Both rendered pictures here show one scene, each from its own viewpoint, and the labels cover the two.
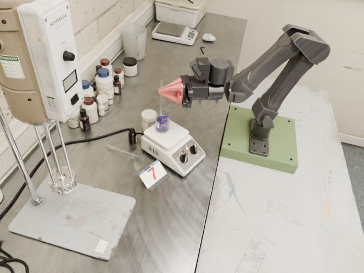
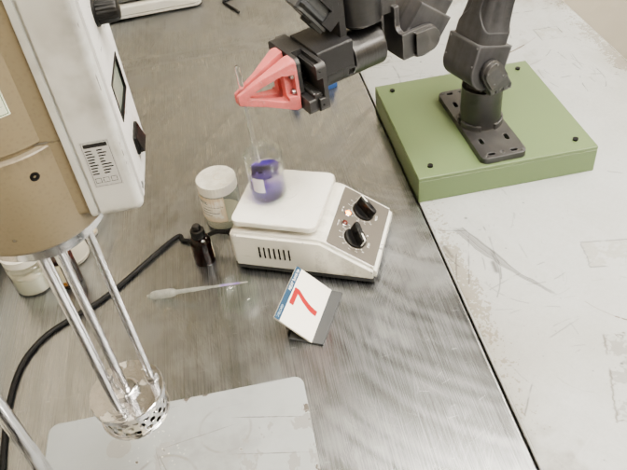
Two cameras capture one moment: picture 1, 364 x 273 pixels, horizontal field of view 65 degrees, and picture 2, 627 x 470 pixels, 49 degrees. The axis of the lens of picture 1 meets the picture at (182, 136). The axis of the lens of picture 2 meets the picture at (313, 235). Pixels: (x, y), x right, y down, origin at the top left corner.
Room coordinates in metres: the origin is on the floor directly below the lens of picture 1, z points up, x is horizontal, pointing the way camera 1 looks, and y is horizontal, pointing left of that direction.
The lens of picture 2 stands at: (0.01, 0.19, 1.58)
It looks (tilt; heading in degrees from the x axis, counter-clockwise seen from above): 42 degrees down; 347
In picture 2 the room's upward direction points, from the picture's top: 8 degrees counter-clockwise
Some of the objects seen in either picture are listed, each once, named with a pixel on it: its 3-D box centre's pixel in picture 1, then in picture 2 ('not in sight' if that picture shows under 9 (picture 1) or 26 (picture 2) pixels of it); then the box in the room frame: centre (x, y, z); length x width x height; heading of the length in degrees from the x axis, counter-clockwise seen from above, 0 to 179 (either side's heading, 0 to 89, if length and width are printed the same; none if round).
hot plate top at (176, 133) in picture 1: (166, 132); (284, 198); (0.73, 0.06, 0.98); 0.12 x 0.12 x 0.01; 57
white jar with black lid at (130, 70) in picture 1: (130, 66); not in sight; (1.22, 0.30, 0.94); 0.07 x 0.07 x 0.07
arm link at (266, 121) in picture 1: (264, 116); (480, 68); (0.82, -0.28, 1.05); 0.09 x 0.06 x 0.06; 12
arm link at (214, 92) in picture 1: (214, 89); (358, 43); (0.78, -0.08, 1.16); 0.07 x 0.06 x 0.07; 103
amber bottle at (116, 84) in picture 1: (116, 84); not in sight; (1.05, 0.32, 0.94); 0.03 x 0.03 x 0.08
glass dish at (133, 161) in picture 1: (134, 158); (238, 293); (0.66, 0.15, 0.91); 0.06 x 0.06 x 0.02
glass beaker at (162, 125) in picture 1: (163, 121); (266, 172); (0.75, 0.07, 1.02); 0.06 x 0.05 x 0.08; 168
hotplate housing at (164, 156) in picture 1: (171, 145); (305, 224); (0.72, 0.03, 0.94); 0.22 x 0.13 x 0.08; 57
